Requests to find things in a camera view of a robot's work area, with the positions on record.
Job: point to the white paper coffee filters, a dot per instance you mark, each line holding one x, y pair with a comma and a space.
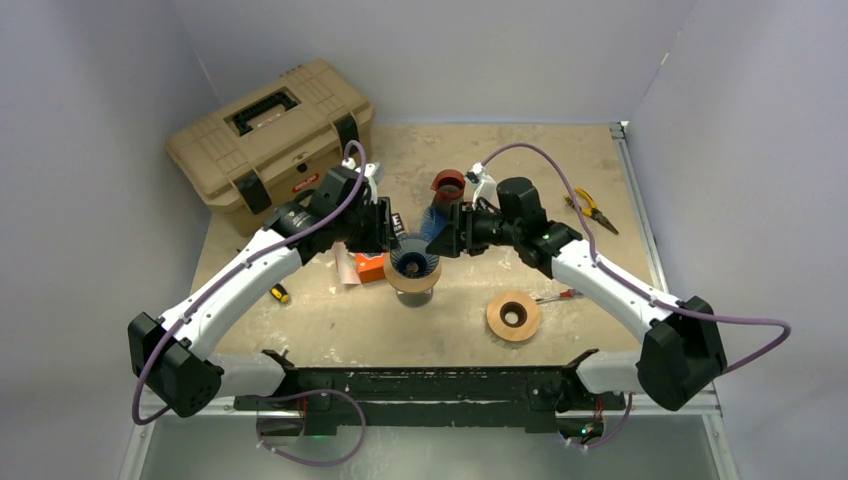
345, 262

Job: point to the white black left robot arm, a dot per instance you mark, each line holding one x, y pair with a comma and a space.
173, 354

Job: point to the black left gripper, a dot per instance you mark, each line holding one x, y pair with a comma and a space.
381, 235

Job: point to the red handled screwdriver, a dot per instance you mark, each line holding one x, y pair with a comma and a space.
564, 295

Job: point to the dark carafe with red rim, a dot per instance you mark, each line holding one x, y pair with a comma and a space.
448, 187

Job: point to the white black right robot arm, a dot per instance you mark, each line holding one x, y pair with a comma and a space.
680, 351

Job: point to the yellow black pliers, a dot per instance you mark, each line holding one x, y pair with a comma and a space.
590, 210

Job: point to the clear glass carafe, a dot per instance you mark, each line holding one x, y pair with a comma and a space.
415, 299

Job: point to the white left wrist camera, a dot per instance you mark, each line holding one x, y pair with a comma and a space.
373, 175

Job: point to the black orange coffee filter box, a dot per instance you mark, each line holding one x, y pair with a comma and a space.
370, 266

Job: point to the yellow black screwdriver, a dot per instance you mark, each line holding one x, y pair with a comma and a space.
278, 291

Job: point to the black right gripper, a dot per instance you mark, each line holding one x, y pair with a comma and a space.
449, 239

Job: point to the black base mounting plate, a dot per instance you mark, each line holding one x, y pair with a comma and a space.
526, 397

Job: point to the tan plastic toolbox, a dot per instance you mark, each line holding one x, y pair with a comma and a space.
267, 147

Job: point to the aluminium frame rail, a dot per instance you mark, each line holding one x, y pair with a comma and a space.
220, 443

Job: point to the wooden dripper ring holder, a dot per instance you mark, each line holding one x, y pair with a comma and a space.
412, 283

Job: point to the blue glass dripper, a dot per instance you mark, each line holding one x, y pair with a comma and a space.
411, 256
432, 223

